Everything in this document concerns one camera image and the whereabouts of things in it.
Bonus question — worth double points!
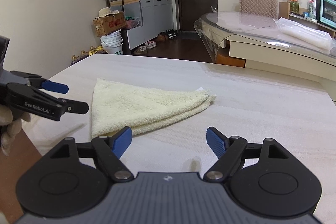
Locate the cream yellow terry towel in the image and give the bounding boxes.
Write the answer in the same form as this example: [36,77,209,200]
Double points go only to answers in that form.
[91,79,217,138]

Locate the left gloved hand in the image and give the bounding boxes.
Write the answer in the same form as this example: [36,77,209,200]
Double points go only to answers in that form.
[1,105,31,156]

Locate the cooking oil bottles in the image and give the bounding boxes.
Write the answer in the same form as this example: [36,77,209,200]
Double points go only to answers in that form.
[70,46,108,65]

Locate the white plastic bucket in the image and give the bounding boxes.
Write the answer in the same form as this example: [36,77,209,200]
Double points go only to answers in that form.
[100,30,123,55]

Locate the cardboard box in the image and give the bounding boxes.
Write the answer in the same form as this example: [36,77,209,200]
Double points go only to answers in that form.
[93,11,126,37]

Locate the straw hat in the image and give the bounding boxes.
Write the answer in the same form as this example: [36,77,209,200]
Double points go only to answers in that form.
[96,7,119,19]

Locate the cream dining table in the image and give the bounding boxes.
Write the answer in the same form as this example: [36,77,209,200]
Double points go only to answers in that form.
[194,12,335,81]

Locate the shoes on floor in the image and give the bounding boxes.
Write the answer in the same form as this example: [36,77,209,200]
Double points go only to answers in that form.
[133,29,179,56]

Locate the plastic wrapped white roll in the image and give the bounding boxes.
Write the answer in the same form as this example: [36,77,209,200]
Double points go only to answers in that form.
[273,18,335,51]

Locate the quilted beige chair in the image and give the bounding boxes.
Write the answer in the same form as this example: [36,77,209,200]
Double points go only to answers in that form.
[239,0,278,19]

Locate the orange lid jar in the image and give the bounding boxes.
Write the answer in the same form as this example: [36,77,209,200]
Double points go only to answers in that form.
[287,0,299,14]

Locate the teal toaster oven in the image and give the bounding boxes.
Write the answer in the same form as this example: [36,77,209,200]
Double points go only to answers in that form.
[318,0,336,28]

